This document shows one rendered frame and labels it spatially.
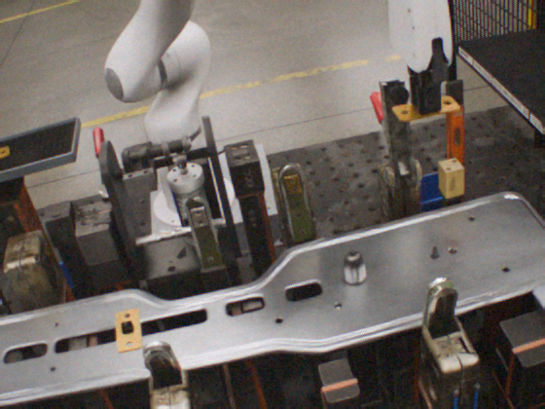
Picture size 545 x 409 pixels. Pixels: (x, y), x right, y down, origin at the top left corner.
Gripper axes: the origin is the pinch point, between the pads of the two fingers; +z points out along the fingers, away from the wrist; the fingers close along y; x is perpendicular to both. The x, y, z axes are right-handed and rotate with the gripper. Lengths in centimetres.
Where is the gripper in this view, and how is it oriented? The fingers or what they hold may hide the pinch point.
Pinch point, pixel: (425, 93)
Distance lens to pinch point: 85.9
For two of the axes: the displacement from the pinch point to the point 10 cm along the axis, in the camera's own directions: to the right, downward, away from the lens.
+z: 1.5, 7.9, 5.9
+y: 1.8, 5.7, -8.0
